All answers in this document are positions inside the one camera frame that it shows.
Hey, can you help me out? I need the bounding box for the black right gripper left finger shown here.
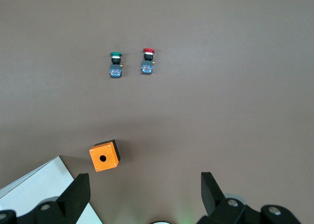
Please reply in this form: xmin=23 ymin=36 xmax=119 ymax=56
xmin=0 ymin=173 xmax=91 ymax=224

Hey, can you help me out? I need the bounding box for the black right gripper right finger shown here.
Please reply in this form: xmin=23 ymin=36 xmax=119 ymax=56
xmin=197 ymin=172 xmax=302 ymax=224

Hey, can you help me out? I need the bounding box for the red push button switch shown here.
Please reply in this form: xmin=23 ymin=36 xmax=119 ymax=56
xmin=141 ymin=48 xmax=156 ymax=75

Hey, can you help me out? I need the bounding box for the white drawer cabinet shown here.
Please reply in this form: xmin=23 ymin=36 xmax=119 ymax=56
xmin=0 ymin=155 xmax=104 ymax=224

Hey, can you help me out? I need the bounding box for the orange button enclosure box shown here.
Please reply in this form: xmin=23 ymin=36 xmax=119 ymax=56
xmin=88 ymin=139 xmax=122 ymax=172

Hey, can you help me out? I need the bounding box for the green push button switch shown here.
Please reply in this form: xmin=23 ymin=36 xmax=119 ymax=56
xmin=108 ymin=51 xmax=123 ymax=78

